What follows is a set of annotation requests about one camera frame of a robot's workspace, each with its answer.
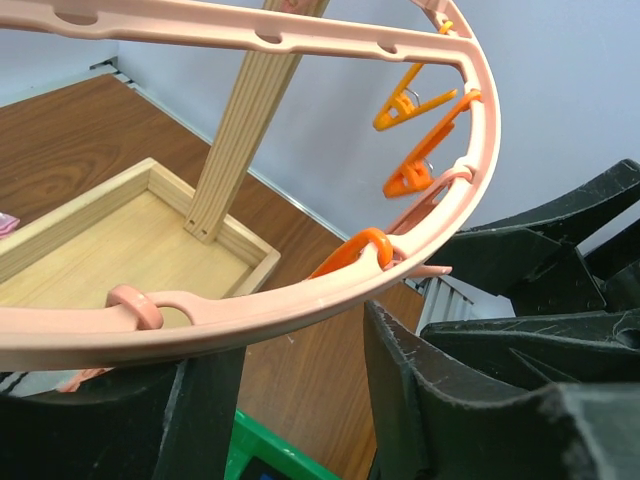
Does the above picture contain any green plastic tray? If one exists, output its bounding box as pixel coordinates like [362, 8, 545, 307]
[224, 409, 339, 480]

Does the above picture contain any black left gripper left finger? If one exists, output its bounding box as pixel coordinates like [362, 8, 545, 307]
[1, 348, 245, 479]

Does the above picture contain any wooden hanging rack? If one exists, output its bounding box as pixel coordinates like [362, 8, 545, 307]
[1, 1, 326, 324]

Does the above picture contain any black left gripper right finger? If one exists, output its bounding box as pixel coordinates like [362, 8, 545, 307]
[363, 302, 639, 479]

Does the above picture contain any pink cloth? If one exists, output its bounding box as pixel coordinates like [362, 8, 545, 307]
[0, 212, 20, 239]

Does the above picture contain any pink round clip hanger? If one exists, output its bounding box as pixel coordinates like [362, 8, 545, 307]
[0, 0, 502, 372]

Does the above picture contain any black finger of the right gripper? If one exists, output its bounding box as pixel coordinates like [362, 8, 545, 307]
[431, 159, 639, 316]
[421, 308, 639, 388]

